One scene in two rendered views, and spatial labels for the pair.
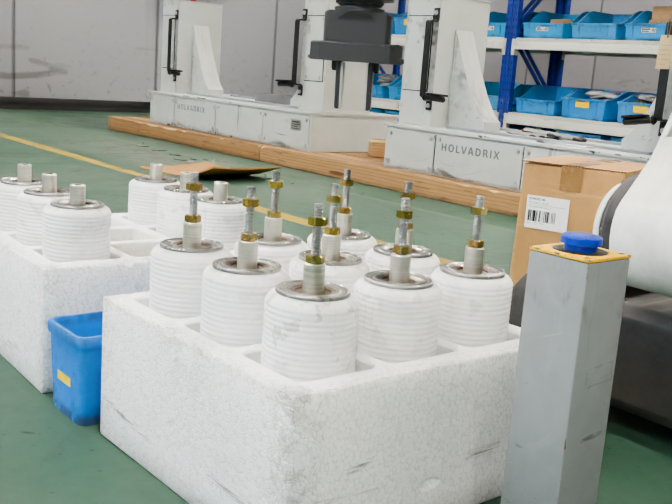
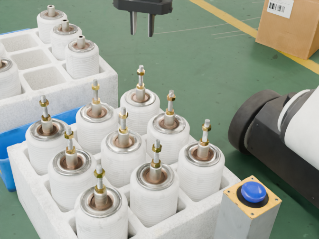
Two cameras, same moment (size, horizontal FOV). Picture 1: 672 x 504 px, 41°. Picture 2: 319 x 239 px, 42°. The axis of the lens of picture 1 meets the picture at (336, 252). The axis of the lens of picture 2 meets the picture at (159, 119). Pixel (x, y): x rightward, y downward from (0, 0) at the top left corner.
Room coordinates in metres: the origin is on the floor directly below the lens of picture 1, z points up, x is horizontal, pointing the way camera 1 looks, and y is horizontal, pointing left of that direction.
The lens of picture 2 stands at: (0.39, -0.10, 0.83)
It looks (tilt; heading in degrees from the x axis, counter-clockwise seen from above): 38 degrees down; 3
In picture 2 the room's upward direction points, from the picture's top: 4 degrees clockwise
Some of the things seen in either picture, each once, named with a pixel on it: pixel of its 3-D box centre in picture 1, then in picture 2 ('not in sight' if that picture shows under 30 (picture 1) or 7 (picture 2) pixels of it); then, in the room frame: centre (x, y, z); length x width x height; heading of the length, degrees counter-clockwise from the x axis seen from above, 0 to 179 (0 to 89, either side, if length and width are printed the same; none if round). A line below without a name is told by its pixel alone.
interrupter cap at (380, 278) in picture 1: (398, 280); (154, 176); (0.96, -0.07, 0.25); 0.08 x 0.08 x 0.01
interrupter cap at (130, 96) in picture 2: (343, 234); (140, 97); (1.21, -0.01, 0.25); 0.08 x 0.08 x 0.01
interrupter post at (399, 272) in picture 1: (399, 269); (155, 171); (0.96, -0.07, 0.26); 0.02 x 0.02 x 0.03
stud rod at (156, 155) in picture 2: (403, 232); (156, 156); (0.96, -0.07, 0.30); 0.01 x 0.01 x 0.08
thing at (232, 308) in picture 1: (242, 346); (75, 193); (0.97, 0.10, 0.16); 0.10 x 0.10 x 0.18
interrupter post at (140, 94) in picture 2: (343, 225); (140, 93); (1.21, -0.01, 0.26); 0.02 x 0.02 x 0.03
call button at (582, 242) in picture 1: (580, 244); (253, 193); (0.87, -0.24, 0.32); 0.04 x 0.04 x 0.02
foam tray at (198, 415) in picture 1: (320, 388); (123, 193); (1.05, 0.01, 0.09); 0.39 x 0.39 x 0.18; 40
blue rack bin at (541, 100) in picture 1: (555, 100); not in sight; (6.80, -1.53, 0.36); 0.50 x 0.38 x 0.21; 130
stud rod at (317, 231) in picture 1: (316, 241); (99, 181); (0.88, 0.02, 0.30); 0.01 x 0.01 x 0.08
